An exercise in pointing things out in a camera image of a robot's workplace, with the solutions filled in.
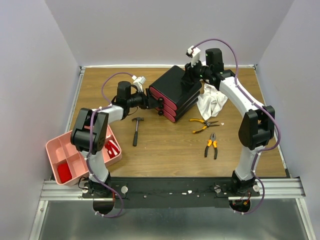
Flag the yellow needle nose pliers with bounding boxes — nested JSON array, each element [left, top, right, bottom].
[[188, 117, 221, 134]]

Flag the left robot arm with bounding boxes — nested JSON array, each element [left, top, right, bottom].
[[70, 81, 164, 198]]

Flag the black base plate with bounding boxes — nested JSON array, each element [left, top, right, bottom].
[[82, 177, 260, 214]]

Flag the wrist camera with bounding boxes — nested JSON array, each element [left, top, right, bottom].
[[131, 75, 146, 93], [186, 45, 201, 67]]

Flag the aluminium rail frame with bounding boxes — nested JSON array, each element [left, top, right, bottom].
[[28, 64, 317, 240]]

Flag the black handled hammer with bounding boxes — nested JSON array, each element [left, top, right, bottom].
[[131, 117, 144, 147]]

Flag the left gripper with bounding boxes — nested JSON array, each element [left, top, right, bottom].
[[127, 88, 163, 110]]

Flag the pink top drawer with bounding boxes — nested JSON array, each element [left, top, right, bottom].
[[149, 86, 178, 110]]

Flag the red white item in tray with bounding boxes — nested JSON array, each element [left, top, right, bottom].
[[104, 140, 120, 159]]

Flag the black drawer cabinet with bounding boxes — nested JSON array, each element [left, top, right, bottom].
[[149, 65, 203, 121]]

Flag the pink middle drawer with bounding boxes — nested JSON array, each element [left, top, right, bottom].
[[155, 99, 178, 117]]

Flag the orange black combination pliers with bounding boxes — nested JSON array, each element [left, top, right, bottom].
[[204, 133, 218, 160]]

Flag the red block in tray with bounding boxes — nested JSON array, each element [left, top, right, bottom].
[[57, 162, 72, 184]]

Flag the pink compartment tray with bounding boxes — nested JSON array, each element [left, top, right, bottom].
[[45, 126, 122, 186]]

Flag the white cloth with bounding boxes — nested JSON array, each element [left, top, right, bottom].
[[196, 83, 228, 121]]

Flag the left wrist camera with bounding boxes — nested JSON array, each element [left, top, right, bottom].
[[131, 75, 146, 93]]

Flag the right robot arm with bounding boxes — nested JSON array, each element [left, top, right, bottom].
[[183, 46, 275, 196]]

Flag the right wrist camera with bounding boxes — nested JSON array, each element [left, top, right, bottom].
[[186, 45, 201, 67]]

